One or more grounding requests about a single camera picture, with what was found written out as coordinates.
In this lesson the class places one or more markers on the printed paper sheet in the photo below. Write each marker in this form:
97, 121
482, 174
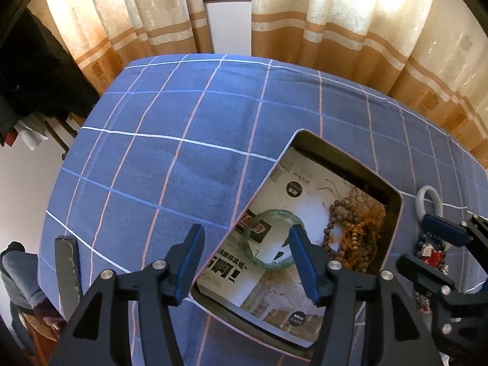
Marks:
297, 183

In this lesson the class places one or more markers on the pale white bangle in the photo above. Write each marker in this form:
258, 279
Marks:
420, 202

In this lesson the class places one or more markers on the wooden chair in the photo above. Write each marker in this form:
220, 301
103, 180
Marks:
38, 328

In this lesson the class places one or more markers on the pink tin box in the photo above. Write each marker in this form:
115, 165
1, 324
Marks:
345, 160

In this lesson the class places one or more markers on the cream curtain with orange band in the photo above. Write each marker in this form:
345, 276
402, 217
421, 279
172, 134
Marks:
125, 19
362, 19

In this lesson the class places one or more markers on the blue plaid tablecloth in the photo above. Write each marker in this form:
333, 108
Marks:
171, 141

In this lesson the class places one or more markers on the dark grey flat slab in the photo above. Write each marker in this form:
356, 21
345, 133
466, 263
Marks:
68, 274

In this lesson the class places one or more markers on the green jade bangle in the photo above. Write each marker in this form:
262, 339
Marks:
263, 215

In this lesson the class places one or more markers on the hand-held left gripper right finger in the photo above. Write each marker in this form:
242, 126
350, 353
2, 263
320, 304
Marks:
305, 265

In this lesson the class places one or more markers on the grey folded cloth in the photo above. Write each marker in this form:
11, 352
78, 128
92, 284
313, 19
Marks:
21, 274

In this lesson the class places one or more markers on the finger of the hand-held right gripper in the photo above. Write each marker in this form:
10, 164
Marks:
444, 229
423, 272

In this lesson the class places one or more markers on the white crumpled cloth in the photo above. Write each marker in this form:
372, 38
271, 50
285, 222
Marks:
30, 135

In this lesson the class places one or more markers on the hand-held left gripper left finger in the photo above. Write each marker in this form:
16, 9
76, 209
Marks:
188, 265

